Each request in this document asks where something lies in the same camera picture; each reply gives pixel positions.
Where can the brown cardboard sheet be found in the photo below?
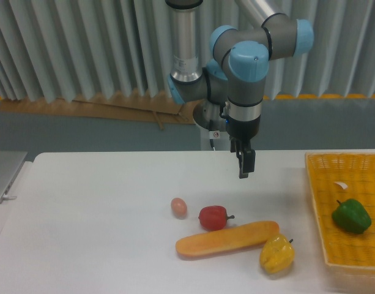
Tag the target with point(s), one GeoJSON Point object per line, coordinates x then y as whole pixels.
{"type": "Point", "coordinates": [160, 109]}

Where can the white paper scrap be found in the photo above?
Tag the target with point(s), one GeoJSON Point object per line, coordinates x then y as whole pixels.
{"type": "Point", "coordinates": [341, 185]}

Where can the yellow bell pepper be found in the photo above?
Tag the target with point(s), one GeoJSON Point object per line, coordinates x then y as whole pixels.
{"type": "Point", "coordinates": [277, 254]}

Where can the long orange bread loaf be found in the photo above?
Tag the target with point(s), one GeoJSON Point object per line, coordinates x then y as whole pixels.
{"type": "Point", "coordinates": [227, 240]}

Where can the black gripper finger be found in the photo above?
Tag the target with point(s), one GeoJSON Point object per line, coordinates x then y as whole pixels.
{"type": "Point", "coordinates": [235, 147]}
{"type": "Point", "coordinates": [246, 157]}

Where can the yellow woven basket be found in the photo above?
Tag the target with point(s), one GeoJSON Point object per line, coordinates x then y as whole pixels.
{"type": "Point", "coordinates": [343, 197]}

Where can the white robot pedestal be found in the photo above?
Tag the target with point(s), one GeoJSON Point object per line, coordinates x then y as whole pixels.
{"type": "Point", "coordinates": [214, 140]}

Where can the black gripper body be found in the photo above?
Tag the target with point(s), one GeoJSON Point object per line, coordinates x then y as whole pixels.
{"type": "Point", "coordinates": [242, 130]}

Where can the brown egg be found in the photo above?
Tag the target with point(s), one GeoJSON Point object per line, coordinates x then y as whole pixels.
{"type": "Point", "coordinates": [179, 208]}

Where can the grey laptop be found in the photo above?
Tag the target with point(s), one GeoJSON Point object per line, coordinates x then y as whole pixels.
{"type": "Point", "coordinates": [11, 163]}

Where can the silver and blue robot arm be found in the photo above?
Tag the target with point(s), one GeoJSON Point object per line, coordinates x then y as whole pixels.
{"type": "Point", "coordinates": [230, 87]}

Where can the green bell pepper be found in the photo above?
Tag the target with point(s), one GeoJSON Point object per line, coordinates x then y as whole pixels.
{"type": "Point", "coordinates": [351, 216]}

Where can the red bell pepper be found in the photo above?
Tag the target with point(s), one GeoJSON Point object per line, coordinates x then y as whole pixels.
{"type": "Point", "coordinates": [214, 217]}

